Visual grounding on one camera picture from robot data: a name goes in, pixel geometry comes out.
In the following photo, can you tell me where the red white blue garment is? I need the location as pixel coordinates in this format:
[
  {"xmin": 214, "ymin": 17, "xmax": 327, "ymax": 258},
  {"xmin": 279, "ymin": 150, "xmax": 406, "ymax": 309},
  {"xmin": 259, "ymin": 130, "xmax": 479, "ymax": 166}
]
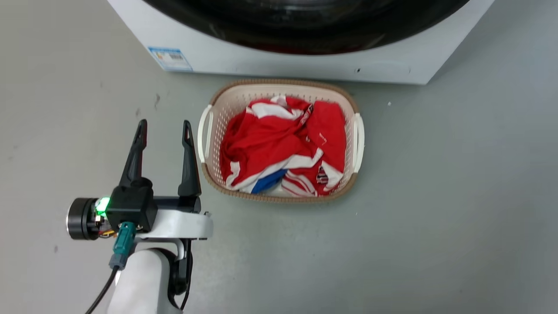
[{"xmin": 219, "ymin": 95, "xmax": 348, "ymax": 197}]

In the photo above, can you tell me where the blue white energy label sticker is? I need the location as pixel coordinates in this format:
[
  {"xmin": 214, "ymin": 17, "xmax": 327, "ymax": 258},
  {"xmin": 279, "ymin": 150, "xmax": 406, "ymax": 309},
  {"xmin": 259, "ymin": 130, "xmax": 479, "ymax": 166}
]
[{"xmin": 147, "ymin": 46, "xmax": 194, "ymax": 72}]

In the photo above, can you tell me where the thin black cable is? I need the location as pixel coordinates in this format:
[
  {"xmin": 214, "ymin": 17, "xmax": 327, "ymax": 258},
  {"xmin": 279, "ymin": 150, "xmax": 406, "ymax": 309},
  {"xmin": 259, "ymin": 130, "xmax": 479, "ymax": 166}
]
[{"xmin": 84, "ymin": 267, "xmax": 120, "ymax": 314}]

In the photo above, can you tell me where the teal cable connector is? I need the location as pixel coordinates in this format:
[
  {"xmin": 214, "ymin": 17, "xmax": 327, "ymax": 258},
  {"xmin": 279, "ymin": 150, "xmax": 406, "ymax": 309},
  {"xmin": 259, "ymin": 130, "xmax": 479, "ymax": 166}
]
[{"xmin": 109, "ymin": 221, "xmax": 137, "ymax": 270}]

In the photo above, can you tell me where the beige brown-rimmed laundry basket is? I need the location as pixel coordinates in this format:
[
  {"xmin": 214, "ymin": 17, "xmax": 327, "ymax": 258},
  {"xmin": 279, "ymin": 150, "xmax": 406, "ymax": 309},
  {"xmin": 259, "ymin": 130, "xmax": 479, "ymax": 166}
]
[{"xmin": 197, "ymin": 78, "xmax": 365, "ymax": 204}]

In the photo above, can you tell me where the white washing machine body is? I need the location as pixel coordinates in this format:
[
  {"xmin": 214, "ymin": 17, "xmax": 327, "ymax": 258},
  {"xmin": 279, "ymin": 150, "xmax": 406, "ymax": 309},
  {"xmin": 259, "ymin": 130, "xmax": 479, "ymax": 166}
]
[{"xmin": 107, "ymin": 0, "xmax": 496, "ymax": 85}]

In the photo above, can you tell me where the black round washing machine door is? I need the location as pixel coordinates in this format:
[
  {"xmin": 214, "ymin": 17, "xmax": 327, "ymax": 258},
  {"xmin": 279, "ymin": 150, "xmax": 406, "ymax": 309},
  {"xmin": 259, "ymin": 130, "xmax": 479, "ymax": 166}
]
[{"xmin": 142, "ymin": 0, "xmax": 471, "ymax": 56}]

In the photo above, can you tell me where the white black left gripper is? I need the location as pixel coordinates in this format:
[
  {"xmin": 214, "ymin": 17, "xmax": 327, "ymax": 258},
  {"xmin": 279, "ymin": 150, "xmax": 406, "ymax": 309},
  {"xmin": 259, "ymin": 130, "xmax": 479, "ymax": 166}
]
[{"xmin": 66, "ymin": 119, "xmax": 214, "ymax": 242}]

